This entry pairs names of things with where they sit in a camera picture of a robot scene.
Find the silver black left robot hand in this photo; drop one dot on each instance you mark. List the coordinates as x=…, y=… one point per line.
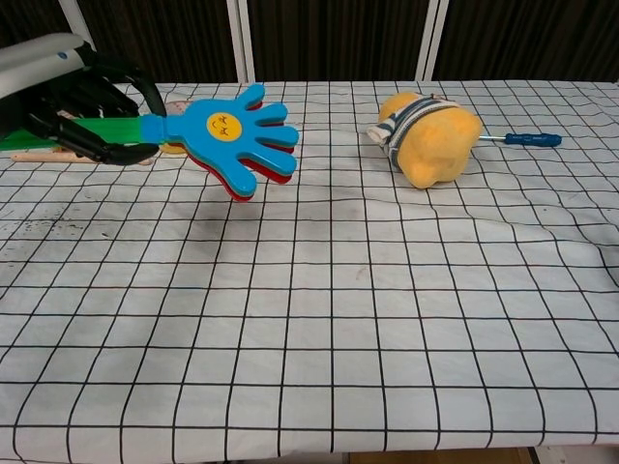
x=121, y=153

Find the blue hand clapper toy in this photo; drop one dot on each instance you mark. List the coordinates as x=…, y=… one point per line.
x=217, y=130

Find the yellow tape roll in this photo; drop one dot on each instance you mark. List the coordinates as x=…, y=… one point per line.
x=176, y=106

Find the wooden stick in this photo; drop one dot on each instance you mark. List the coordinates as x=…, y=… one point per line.
x=34, y=156

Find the dark pleated curtain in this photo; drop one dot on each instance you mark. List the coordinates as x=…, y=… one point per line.
x=338, y=34

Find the white black grid tablecloth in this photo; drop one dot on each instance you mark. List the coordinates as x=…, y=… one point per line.
x=338, y=314

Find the yellow plush toy striped shirt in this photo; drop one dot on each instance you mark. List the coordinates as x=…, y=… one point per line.
x=435, y=145

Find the slanted white frame post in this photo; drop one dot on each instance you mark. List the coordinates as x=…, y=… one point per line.
x=75, y=17

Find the white double frame post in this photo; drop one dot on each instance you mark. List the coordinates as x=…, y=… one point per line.
x=242, y=38

